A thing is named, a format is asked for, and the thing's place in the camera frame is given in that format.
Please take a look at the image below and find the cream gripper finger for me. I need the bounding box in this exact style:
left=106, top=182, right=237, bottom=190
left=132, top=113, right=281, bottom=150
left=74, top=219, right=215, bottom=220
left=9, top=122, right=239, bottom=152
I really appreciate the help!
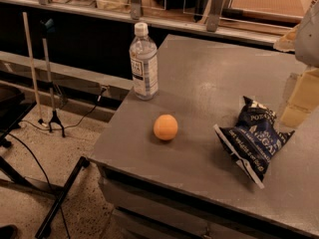
left=280, top=67, right=319, bottom=127
left=273, top=25, right=299, bottom=52

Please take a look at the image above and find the blue potato chip bag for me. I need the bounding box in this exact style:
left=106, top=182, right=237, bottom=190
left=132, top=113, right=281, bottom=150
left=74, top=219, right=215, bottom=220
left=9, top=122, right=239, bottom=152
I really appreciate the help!
left=213, top=97, right=294, bottom=189

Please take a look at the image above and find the orange ball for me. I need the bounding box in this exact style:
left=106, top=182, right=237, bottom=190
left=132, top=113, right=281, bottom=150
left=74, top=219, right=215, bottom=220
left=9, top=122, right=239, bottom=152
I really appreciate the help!
left=154, top=115, right=178, bottom=140

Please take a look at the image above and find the clear plastic water bottle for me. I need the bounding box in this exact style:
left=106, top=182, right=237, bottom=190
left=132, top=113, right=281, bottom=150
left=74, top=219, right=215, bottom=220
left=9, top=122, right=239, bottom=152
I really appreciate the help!
left=129, top=22, right=159, bottom=101

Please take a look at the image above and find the grey drawer cabinet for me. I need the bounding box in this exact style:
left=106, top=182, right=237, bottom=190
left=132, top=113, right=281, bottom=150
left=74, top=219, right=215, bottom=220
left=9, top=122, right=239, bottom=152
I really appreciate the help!
left=98, top=165, right=318, bottom=239

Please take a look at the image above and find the grey pole on tripod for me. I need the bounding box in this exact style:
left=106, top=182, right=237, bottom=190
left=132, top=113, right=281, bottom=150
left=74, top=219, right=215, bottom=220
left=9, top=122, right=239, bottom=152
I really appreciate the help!
left=40, top=19, right=65, bottom=136

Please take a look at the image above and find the white pole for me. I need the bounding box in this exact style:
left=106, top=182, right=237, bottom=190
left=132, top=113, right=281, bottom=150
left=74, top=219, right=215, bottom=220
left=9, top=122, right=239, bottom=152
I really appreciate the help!
left=22, top=12, right=47, bottom=128

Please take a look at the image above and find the metal shelf rail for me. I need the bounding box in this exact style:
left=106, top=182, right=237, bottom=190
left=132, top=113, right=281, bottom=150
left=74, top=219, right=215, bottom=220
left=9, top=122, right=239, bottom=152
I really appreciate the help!
left=0, top=0, right=279, bottom=48

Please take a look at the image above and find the black cable on floor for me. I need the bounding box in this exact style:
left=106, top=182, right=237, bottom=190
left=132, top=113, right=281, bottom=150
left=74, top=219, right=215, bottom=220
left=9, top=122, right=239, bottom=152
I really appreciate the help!
left=6, top=85, right=109, bottom=239

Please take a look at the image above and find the black metal stand frame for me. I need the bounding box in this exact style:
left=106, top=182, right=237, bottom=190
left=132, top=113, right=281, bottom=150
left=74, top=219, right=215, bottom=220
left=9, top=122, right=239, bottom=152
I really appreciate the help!
left=0, top=85, right=91, bottom=239

